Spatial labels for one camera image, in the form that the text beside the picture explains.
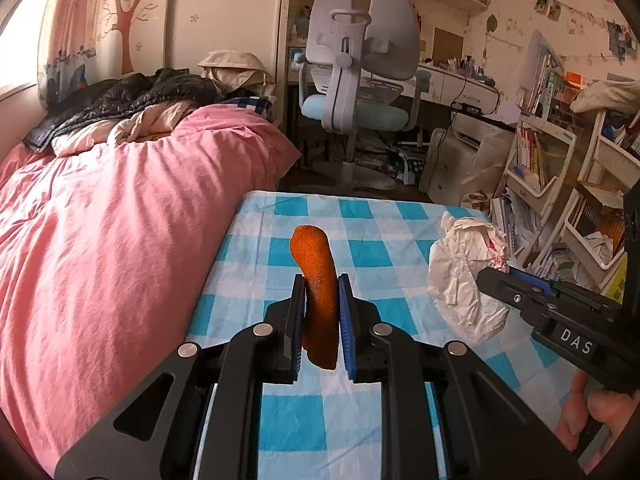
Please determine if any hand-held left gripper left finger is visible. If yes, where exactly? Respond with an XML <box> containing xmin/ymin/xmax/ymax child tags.
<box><xmin>54</xmin><ymin>274</ymin><xmax>306</xmax><ymax>480</ymax></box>

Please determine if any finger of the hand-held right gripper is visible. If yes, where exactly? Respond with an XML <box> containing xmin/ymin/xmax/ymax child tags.
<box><xmin>476</xmin><ymin>267</ymin><xmax>556</xmax><ymax>331</ymax></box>
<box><xmin>509</xmin><ymin>266</ymin><xmax>555</xmax><ymax>295</ymax></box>

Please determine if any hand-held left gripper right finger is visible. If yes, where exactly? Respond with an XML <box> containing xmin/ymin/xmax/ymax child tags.
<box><xmin>337</xmin><ymin>274</ymin><xmax>583</xmax><ymax>480</ymax></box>

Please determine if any large orange peel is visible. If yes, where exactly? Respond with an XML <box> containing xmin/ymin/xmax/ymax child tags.
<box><xmin>289</xmin><ymin>225</ymin><xmax>341</xmax><ymax>371</ymax></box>

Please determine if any paper wrapper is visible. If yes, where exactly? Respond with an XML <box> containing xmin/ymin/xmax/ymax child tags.
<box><xmin>426</xmin><ymin>211</ymin><xmax>512</xmax><ymax>345</ymax></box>

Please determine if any person's right hand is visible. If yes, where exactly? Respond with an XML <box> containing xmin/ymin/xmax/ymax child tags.
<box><xmin>555</xmin><ymin>371</ymin><xmax>635</xmax><ymax>466</ymax></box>

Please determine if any row of colourful books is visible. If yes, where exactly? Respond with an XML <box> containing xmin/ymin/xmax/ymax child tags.
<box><xmin>537</xmin><ymin>242</ymin><xmax>581</xmax><ymax>286</ymax></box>

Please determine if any wide white book rack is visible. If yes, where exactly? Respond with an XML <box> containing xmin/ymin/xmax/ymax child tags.
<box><xmin>537</xmin><ymin>110</ymin><xmax>640</xmax><ymax>301</ymax></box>

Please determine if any blue white checkered tablecloth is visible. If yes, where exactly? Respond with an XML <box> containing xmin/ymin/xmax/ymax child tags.
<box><xmin>185</xmin><ymin>190</ymin><xmax>576</xmax><ymax>480</ymax></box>

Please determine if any narrow white book rack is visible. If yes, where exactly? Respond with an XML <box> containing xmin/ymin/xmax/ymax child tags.
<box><xmin>492</xmin><ymin>115</ymin><xmax>576</xmax><ymax>256</ymax></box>

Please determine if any white printer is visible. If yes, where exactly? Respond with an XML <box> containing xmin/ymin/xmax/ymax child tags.
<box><xmin>452</xmin><ymin>110</ymin><xmax>516</xmax><ymax>148</ymax></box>

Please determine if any pile of magazines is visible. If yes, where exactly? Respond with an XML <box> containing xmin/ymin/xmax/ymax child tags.
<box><xmin>350</xmin><ymin>135</ymin><xmax>426</xmax><ymax>186</ymax></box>

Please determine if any pink duvet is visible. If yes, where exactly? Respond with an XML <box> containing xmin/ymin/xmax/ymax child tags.
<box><xmin>0</xmin><ymin>104</ymin><xmax>302</xmax><ymax>471</ymax></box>

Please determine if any white desk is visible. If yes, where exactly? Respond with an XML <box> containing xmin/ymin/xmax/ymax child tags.
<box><xmin>360</xmin><ymin>62</ymin><xmax>501</xmax><ymax>113</ymax></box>

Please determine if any beige cloth on rack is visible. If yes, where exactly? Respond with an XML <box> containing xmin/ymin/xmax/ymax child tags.
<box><xmin>570</xmin><ymin>80</ymin><xmax>640</xmax><ymax>113</ymax></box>

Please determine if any blue plaid pillow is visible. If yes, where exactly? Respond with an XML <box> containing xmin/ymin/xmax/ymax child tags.
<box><xmin>220</xmin><ymin>95</ymin><xmax>275</xmax><ymax>118</ymax></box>

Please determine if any brown cork board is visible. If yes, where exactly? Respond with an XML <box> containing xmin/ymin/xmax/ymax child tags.
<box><xmin>432</xmin><ymin>27</ymin><xmax>466</xmax><ymax>63</ymax></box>

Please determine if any pale peach quilt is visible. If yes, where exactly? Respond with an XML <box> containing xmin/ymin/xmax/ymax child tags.
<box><xmin>52</xmin><ymin>100</ymin><xmax>196</xmax><ymax>157</ymax></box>

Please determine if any beige pillow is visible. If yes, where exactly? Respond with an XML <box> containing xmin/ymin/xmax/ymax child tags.
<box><xmin>198</xmin><ymin>50</ymin><xmax>276</xmax><ymax>93</ymax></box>

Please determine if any black puffer jacket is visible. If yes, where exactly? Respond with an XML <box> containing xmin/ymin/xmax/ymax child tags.
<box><xmin>24</xmin><ymin>67</ymin><xmax>226</xmax><ymax>153</ymax></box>

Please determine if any grey blue desk chair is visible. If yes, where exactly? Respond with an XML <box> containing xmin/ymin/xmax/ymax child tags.
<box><xmin>292</xmin><ymin>0</ymin><xmax>432</xmax><ymax>191</ymax></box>

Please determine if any pink printed curtain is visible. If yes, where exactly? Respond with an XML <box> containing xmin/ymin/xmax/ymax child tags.
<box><xmin>37</xmin><ymin>0</ymin><xmax>116</xmax><ymax>103</ymax></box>

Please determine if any string of hanging photos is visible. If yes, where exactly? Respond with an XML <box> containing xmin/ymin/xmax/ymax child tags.
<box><xmin>492</xmin><ymin>0</ymin><xmax>640</xmax><ymax>63</ymax></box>

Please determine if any tree wall sticker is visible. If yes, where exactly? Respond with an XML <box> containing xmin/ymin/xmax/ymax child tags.
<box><xmin>102</xmin><ymin>0</ymin><xmax>161</xmax><ymax>75</ymax></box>

